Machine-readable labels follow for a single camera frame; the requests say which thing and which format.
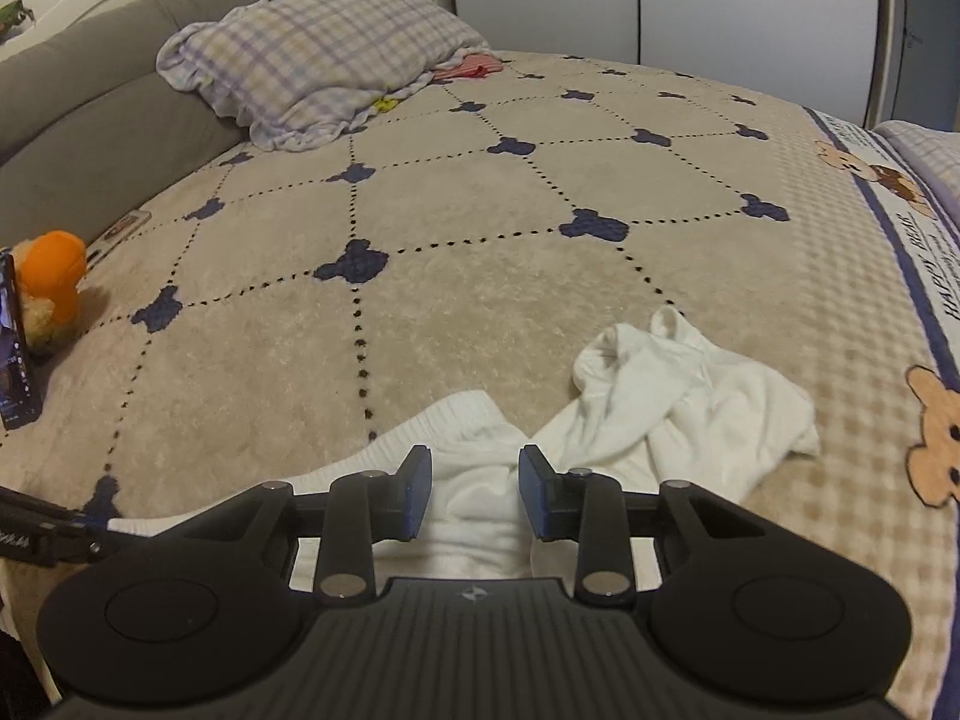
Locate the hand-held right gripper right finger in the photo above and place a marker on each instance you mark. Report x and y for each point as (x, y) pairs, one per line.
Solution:
(531, 499)

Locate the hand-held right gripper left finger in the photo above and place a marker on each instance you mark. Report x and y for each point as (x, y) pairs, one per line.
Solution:
(420, 495)

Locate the white long-sleeved top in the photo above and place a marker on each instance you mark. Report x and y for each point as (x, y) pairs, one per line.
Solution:
(675, 405)

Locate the black smartphone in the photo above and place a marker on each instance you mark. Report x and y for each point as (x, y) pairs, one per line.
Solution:
(15, 360)

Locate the beige bear printed blanket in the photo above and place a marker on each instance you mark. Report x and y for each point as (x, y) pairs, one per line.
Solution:
(525, 277)

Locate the orange plush toy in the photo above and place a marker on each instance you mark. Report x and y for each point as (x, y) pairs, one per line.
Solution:
(56, 270)

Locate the small yellow object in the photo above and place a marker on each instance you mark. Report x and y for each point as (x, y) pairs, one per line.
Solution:
(384, 103)

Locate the grey padded headboard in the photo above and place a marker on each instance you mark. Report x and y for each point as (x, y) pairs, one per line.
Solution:
(90, 112)

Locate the purple plaid pillow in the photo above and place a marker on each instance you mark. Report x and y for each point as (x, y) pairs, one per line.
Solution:
(322, 45)

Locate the green toy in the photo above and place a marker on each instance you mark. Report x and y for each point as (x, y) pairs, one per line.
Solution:
(13, 19)

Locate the purple plaid quilt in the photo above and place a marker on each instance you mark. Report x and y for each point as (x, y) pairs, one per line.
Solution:
(926, 150)

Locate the white and blue wardrobe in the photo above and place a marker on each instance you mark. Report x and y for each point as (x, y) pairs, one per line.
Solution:
(750, 0)

